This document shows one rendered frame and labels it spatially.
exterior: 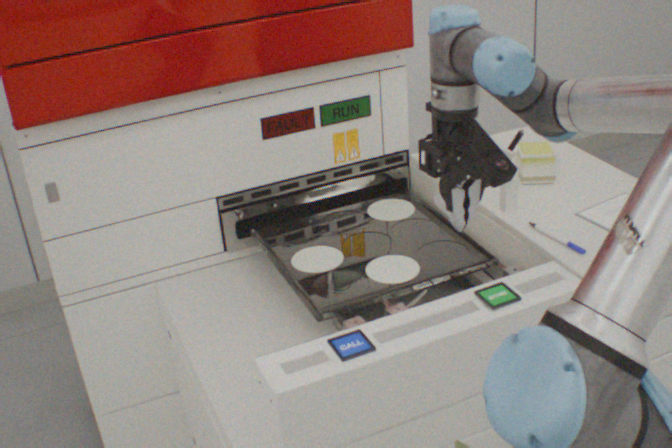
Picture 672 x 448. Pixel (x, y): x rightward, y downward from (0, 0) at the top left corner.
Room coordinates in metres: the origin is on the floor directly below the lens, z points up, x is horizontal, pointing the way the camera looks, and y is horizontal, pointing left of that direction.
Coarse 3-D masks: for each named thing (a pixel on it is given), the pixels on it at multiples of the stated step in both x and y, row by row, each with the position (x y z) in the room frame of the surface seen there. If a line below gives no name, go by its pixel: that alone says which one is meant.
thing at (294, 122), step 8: (304, 112) 1.55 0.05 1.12; (312, 112) 1.55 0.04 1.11; (264, 120) 1.51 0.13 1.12; (272, 120) 1.52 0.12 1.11; (280, 120) 1.53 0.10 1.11; (288, 120) 1.53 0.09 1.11; (296, 120) 1.54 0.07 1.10; (304, 120) 1.55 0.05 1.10; (312, 120) 1.55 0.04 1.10; (264, 128) 1.51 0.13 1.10; (272, 128) 1.52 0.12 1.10; (280, 128) 1.53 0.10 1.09; (288, 128) 1.53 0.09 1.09; (296, 128) 1.54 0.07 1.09; (304, 128) 1.55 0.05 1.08
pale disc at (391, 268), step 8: (384, 256) 1.31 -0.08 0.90; (392, 256) 1.31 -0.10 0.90; (400, 256) 1.30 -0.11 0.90; (368, 264) 1.28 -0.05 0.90; (376, 264) 1.28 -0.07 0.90; (384, 264) 1.28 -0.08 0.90; (392, 264) 1.28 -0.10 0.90; (400, 264) 1.27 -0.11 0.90; (408, 264) 1.27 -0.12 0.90; (416, 264) 1.27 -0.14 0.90; (368, 272) 1.25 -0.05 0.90; (376, 272) 1.25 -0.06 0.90; (384, 272) 1.25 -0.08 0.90; (392, 272) 1.25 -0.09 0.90; (400, 272) 1.25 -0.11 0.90; (408, 272) 1.24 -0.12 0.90; (416, 272) 1.24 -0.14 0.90; (376, 280) 1.22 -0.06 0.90; (384, 280) 1.22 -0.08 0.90; (392, 280) 1.22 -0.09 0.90; (400, 280) 1.22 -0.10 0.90
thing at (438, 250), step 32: (288, 224) 1.47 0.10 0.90; (320, 224) 1.46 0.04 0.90; (352, 224) 1.45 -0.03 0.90; (384, 224) 1.44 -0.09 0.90; (416, 224) 1.43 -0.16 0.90; (288, 256) 1.34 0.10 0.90; (352, 256) 1.32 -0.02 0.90; (416, 256) 1.30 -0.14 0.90; (448, 256) 1.29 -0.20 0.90; (480, 256) 1.28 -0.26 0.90; (320, 288) 1.21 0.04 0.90; (352, 288) 1.21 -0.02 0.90; (384, 288) 1.20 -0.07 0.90
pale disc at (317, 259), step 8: (312, 248) 1.36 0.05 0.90; (320, 248) 1.36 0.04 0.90; (328, 248) 1.36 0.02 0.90; (296, 256) 1.33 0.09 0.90; (304, 256) 1.33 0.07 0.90; (312, 256) 1.33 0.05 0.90; (320, 256) 1.33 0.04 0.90; (328, 256) 1.33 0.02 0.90; (336, 256) 1.32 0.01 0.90; (296, 264) 1.30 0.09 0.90; (304, 264) 1.30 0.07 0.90; (312, 264) 1.30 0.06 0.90; (320, 264) 1.30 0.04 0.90; (328, 264) 1.30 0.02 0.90; (336, 264) 1.29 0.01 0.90; (312, 272) 1.27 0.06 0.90
